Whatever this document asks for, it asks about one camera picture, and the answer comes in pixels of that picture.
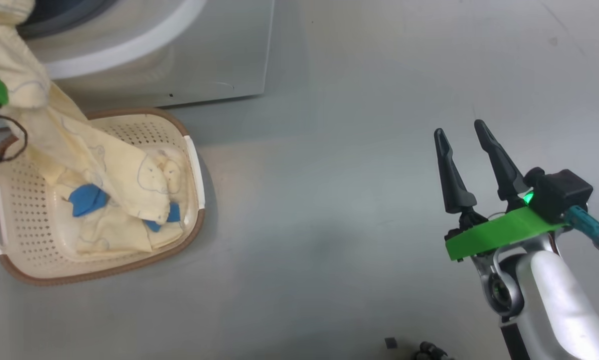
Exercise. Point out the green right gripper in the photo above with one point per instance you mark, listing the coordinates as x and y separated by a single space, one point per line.
499 235

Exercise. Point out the yellow bear-print garment blue cuffs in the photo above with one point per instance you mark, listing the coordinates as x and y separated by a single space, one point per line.
109 235
79 145

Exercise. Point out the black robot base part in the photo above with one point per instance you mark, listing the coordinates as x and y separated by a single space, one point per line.
429 352

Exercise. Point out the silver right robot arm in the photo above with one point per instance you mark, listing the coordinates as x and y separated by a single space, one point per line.
559 300

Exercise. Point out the grey rubber door gasket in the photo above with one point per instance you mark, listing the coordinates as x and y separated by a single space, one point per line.
54 17

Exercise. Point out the cream perforated basket brown rim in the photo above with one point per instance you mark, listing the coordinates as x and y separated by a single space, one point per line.
24 230

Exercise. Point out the white front-load washing machine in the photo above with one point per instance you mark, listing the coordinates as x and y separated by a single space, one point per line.
179 60

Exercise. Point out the small black square piece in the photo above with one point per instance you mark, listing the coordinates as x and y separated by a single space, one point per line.
390 343

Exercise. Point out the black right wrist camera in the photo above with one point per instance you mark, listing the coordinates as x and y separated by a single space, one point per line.
562 195

